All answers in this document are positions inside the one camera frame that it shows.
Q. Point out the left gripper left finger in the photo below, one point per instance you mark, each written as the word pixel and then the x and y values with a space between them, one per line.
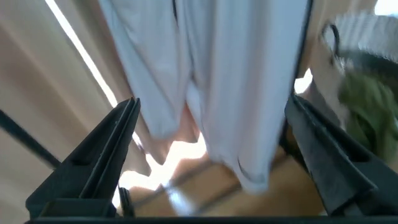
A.
pixel 56 193

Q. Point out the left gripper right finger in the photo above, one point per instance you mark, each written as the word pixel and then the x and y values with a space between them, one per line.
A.
pixel 342 174

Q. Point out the beige curtain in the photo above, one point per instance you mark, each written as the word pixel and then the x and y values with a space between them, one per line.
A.
pixel 31 62

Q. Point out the green garment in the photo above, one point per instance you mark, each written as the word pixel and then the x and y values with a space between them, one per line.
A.
pixel 370 105

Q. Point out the pale grey shorts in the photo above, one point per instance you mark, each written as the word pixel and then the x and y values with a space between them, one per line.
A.
pixel 233 77

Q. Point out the black clothes rack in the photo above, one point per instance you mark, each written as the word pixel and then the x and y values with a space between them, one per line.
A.
pixel 28 140

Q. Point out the white laundry basket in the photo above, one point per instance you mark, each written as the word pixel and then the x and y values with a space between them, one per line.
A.
pixel 367 31

